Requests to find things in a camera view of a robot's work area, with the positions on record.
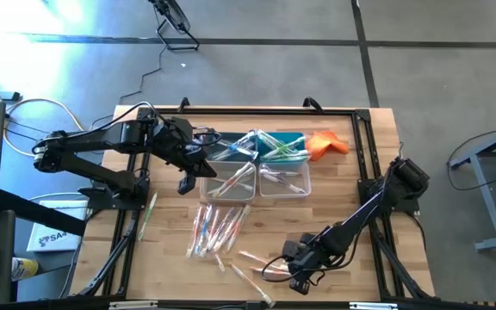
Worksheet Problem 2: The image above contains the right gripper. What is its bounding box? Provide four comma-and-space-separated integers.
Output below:
282, 239, 326, 296

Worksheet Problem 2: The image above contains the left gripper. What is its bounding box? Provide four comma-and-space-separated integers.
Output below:
159, 122, 218, 195

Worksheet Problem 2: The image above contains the slate grey plastic bin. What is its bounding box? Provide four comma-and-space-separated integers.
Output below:
203, 131, 258, 164

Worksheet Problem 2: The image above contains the beige plastic bin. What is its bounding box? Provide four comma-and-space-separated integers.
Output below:
199, 162, 257, 203

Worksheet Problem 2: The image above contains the white metal plate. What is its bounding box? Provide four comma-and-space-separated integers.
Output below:
108, 301, 158, 310
349, 301, 398, 310

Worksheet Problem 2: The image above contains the clear plastic bin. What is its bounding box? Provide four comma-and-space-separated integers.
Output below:
258, 161, 313, 199

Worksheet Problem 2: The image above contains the teal plastic bin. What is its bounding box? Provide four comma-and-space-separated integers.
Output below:
256, 131, 308, 164

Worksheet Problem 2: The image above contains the orange cloth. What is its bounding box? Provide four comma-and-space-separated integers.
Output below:
304, 130, 350, 163

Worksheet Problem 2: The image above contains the white printed box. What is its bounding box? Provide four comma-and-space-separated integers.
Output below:
26, 199, 90, 253

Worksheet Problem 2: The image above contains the black floor fan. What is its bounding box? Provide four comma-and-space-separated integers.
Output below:
147, 0, 201, 52

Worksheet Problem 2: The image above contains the yellow can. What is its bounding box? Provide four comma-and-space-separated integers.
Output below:
10, 257, 40, 282

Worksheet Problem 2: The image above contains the grey metal stand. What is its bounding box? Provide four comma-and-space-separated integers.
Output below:
445, 120, 496, 253

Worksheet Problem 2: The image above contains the black floor cable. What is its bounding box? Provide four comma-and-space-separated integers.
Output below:
90, 45, 166, 130

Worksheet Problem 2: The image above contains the yellow cable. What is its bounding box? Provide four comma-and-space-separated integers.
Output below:
0, 71, 92, 158

